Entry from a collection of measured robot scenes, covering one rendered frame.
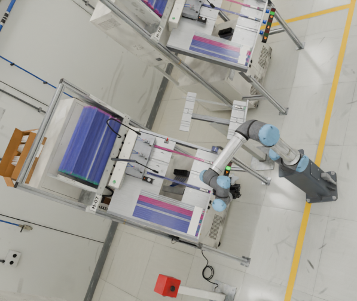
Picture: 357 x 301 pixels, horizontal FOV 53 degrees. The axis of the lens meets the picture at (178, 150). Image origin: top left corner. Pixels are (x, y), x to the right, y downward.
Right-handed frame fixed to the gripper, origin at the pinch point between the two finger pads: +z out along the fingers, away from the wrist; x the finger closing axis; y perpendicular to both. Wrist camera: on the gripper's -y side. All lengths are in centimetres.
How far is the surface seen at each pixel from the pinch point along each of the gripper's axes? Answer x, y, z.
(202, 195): -18.9, -34.6, 22.4
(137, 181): -3, -79, 6
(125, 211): -21, -84, -9
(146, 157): 14, -73, 13
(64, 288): -145, -226, 35
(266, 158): -18, -8, 114
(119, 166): 11, -88, -1
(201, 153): 9, -38, 38
